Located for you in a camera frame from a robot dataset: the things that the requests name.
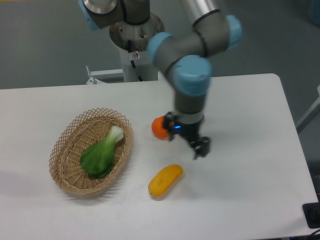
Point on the orange tangerine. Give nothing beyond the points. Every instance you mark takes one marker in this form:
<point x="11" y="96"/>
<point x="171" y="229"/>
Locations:
<point x="158" y="129"/>

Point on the green bok choy vegetable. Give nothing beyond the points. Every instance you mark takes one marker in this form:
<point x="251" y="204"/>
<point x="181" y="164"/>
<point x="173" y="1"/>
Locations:
<point x="98" y="159"/>

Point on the yellow mango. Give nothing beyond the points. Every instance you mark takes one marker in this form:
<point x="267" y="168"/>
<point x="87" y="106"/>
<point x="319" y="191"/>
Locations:
<point x="164" y="180"/>

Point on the white metal frame bracket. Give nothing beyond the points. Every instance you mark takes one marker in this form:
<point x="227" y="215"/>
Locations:
<point x="104" y="76"/>

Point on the white table leg right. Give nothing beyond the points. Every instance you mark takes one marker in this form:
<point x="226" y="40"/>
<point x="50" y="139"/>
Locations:
<point x="309" y="115"/>

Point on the woven wicker basket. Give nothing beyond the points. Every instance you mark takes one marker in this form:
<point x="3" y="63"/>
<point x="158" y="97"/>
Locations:
<point x="86" y="129"/>

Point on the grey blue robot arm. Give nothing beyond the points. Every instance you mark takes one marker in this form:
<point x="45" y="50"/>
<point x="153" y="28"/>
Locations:
<point x="184" y="61"/>

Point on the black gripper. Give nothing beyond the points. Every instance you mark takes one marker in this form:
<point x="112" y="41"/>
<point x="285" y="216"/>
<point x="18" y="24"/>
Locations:
<point x="188" y="129"/>

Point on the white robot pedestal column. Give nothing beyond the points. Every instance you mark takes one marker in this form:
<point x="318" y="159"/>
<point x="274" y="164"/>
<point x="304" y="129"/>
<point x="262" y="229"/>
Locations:
<point x="140" y="65"/>

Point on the black device at table edge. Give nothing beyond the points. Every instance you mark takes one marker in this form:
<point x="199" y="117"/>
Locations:
<point x="312" y="214"/>

